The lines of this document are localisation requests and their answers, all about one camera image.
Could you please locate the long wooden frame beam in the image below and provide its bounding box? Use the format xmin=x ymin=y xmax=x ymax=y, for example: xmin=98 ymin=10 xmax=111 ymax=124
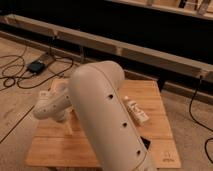
xmin=0 ymin=14 xmax=213 ymax=83

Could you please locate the black power adapter box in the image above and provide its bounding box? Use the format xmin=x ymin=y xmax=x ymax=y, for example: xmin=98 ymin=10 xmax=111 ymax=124
xmin=27 ymin=61 xmax=45 ymax=74

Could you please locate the black cable on right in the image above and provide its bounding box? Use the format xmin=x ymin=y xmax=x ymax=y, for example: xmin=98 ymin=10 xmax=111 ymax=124
xmin=188 ymin=74 xmax=213 ymax=166

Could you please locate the wooden bamboo board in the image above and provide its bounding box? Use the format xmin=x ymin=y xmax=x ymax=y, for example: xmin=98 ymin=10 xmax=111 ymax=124
xmin=26 ymin=80 xmax=181 ymax=171

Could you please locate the white tube bottle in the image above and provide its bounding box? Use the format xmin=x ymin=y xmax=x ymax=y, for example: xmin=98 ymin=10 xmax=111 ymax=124
xmin=123 ymin=96 xmax=149 ymax=125

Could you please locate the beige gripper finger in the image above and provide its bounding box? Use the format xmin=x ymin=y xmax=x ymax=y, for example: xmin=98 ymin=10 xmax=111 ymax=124
xmin=64 ymin=120 xmax=73 ymax=136

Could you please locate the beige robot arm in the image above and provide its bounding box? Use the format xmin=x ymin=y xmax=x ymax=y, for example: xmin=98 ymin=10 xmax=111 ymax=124
xmin=33 ymin=61 xmax=157 ymax=171

